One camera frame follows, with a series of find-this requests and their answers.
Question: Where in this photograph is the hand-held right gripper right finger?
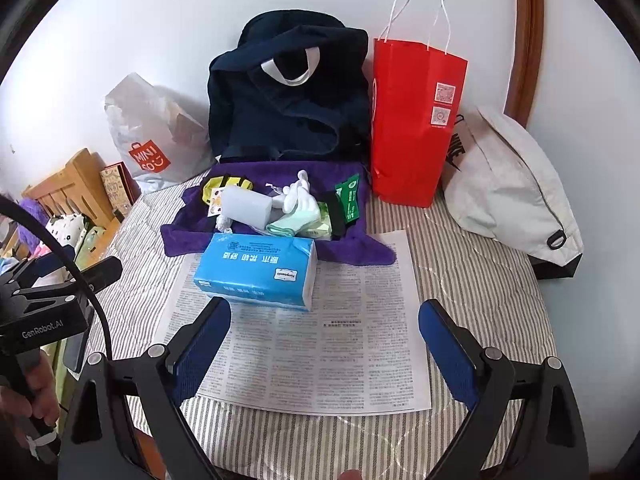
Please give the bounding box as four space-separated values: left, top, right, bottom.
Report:
418 299 592 480

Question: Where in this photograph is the purple towel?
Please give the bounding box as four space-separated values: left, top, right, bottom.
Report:
160 160 398 267

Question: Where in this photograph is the translucent white plastic box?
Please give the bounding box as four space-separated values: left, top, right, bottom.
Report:
217 185 275 231

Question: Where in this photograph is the black strip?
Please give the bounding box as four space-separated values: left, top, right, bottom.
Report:
327 190 351 238

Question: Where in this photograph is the light grey drawstring bag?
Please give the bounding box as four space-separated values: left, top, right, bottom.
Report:
441 106 585 267

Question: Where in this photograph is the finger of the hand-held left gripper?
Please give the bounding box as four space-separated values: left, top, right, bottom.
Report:
74 256 124 292
10 257 71 286

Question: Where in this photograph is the person's left hand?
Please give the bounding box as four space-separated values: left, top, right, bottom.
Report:
0 352 60 443

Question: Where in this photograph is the purple plush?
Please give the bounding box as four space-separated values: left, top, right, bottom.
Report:
19 197 51 261

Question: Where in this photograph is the small printed sticker card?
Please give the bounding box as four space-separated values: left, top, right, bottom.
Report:
206 187 227 218

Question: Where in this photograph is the pale green wipes pack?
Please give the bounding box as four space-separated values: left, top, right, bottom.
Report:
302 202 333 241

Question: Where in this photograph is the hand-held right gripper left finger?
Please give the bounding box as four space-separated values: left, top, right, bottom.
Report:
56 296 233 480

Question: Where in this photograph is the newspaper sheet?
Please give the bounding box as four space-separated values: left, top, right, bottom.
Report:
152 230 433 416

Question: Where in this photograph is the dark smartphone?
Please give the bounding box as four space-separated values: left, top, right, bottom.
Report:
62 330 88 373

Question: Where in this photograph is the black box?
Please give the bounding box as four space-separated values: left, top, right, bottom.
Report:
527 252 583 281

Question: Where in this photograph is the wooden door frame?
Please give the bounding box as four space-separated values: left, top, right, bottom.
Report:
502 0 545 121

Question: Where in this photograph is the red paper bag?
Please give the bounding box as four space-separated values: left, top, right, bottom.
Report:
370 0 468 208

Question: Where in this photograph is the white plastic shopping bag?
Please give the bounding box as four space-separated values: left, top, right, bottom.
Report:
104 72 216 183

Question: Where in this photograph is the wooden headboard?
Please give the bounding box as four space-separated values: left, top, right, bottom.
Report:
21 148 126 256

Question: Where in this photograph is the white glove with mint cuff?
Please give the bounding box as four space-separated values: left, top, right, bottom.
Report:
265 170 323 238

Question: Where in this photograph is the white floral cloth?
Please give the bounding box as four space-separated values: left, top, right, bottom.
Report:
46 212 121 271

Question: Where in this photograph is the green printed packet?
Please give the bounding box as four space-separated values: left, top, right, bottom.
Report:
334 173 362 226

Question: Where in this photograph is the blue tissue pack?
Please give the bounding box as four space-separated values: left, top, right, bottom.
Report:
192 232 318 312

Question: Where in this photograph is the yellow pouch with black straps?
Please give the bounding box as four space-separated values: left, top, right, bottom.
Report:
201 174 253 218

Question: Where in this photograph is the striped bed sheet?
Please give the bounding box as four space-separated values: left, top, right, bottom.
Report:
55 180 558 480

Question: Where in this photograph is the navy blue fabric bag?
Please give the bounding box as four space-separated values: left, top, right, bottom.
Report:
207 10 373 166

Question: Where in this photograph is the small patterned box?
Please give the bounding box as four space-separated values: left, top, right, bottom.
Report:
99 161 142 211

